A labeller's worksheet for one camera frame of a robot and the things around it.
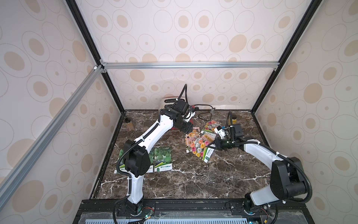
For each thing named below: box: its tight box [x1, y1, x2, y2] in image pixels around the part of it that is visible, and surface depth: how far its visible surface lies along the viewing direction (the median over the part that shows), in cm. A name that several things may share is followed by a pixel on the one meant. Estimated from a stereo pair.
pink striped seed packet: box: [185, 126, 201, 154], surface depth 105 cm
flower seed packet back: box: [201, 120, 222, 133], surface depth 114 cm
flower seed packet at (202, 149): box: [189, 138, 215, 164], surface depth 88 cm
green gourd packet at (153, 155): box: [145, 146, 159, 174], surface depth 94 cm
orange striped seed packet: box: [200, 132, 217, 144], surface depth 105 cm
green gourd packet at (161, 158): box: [149, 146, 173, 173], surface depth 94 cm
